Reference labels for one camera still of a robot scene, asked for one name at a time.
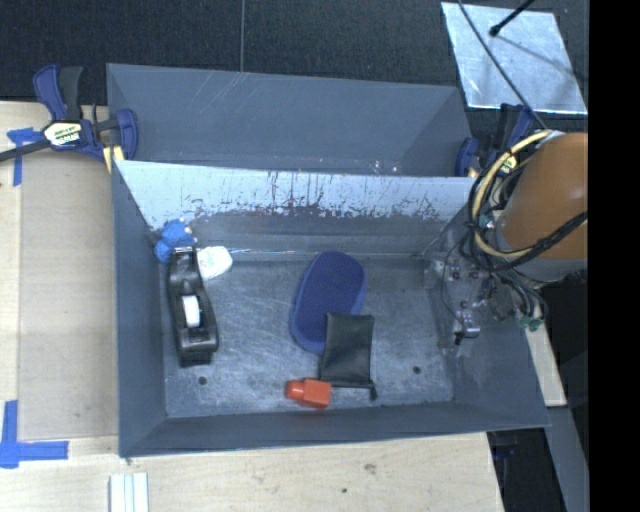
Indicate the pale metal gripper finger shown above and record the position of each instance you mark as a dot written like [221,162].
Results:
[470,331]

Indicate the black pouch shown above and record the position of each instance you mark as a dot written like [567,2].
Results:
[348,350]

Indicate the blue oval bowl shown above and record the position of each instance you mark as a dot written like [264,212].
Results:
[325,290]

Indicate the red-orange plastic block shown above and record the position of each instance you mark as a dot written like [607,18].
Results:
[312,392]

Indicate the grey metal bin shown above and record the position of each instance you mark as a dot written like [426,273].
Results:
[260,310]

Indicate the white packet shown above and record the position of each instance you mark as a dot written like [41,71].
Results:
[215,262]

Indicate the black tape dispenser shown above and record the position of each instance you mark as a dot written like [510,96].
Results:
[192,320]

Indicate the blue toy figure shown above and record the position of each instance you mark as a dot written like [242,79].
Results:
[172,240]

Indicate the pale wood flat board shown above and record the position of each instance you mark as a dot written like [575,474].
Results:
[65,300]

